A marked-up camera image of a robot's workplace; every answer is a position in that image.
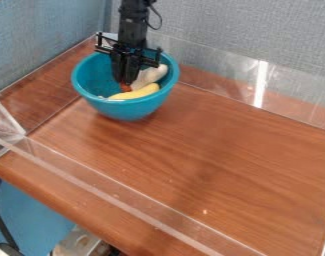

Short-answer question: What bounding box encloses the black stand leg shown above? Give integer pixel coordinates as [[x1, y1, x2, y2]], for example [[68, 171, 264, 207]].
[[0, 216, 24, 256]]

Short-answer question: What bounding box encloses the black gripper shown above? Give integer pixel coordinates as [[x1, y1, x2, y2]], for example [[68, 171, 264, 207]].
[[95, 32, 162, 84]]

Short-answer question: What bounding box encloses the clear acrylic barrier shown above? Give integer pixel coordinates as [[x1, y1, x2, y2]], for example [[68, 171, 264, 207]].
[[0, 34, 325, 256]]

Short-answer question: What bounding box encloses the yellow plush banana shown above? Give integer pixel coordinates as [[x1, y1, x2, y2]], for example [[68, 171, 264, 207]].
[[108, 83, 159, 100]]

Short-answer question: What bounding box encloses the white object under table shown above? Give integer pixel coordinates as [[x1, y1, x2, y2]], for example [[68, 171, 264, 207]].
[[49, 226, 109, 256]]

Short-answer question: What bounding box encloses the blue plastic bowl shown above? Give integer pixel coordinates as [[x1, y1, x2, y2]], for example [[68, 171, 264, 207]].
[[71, 52, 180, 121]]

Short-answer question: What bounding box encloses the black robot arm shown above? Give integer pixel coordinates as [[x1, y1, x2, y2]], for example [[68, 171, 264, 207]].
[[95, 0, 162, 85]]

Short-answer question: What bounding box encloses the plush mushroom toy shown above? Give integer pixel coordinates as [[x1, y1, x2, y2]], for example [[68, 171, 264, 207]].
[[119, 64, 168, 92]]

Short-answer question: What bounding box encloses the black cable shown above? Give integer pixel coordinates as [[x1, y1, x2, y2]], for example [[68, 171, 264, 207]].
[[145, 0, 164, 32]]

